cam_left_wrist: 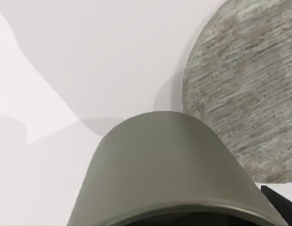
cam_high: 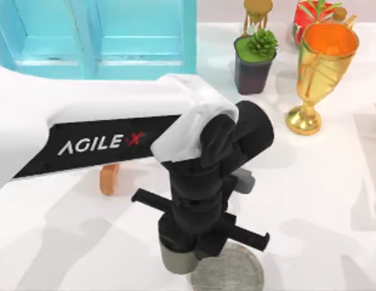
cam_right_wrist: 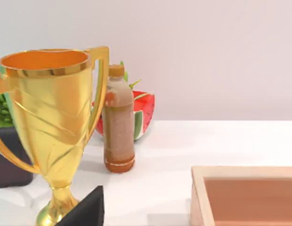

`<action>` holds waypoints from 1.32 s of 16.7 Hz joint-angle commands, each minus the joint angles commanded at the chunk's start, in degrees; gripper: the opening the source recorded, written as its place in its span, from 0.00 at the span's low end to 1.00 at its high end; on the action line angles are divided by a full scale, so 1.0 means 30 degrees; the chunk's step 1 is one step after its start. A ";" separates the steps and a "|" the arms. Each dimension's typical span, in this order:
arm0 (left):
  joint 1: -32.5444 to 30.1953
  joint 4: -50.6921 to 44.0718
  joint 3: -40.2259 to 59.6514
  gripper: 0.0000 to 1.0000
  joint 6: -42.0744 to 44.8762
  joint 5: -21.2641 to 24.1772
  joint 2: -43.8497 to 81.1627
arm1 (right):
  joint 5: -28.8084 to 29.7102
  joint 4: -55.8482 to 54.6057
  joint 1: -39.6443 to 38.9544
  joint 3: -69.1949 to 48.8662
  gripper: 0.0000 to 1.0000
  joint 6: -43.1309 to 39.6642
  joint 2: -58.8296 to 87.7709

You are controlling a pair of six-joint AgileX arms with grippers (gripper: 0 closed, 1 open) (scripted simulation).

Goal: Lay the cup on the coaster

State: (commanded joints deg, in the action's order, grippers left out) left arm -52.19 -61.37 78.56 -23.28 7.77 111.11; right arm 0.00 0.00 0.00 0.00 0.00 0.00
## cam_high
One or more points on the dark pot with green succulent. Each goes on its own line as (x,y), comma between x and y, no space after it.
(253,72)

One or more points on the grey round coaster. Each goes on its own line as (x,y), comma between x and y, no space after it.
(233,269)

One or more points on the grey cup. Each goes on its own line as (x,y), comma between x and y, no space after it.
(177,260)

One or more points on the small brown round object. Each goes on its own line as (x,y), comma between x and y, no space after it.
(340,13)

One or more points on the orange rounded object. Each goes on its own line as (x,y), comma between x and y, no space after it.
(108,180)

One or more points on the large gold trophy cup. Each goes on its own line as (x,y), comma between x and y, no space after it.
(321,69)

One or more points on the light blue rack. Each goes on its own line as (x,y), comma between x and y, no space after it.
(130,33)

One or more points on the pale grey rounded box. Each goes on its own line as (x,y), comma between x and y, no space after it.
(246,181)

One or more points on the red pot with green plant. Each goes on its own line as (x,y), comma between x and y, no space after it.
(303,18)

